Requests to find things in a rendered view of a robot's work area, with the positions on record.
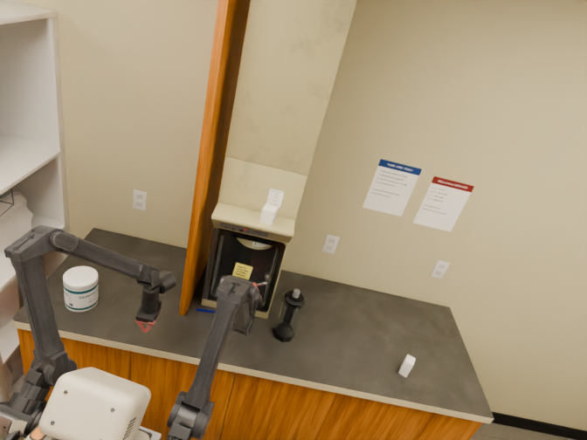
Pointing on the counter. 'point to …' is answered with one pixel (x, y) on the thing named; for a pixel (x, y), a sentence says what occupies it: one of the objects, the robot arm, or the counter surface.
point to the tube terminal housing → (231, 177)
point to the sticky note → (242, 271)
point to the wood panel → (214, 137)
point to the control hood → (283, 231)
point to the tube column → (286, 79)
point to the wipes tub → (80, 288)
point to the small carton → (268, 214)
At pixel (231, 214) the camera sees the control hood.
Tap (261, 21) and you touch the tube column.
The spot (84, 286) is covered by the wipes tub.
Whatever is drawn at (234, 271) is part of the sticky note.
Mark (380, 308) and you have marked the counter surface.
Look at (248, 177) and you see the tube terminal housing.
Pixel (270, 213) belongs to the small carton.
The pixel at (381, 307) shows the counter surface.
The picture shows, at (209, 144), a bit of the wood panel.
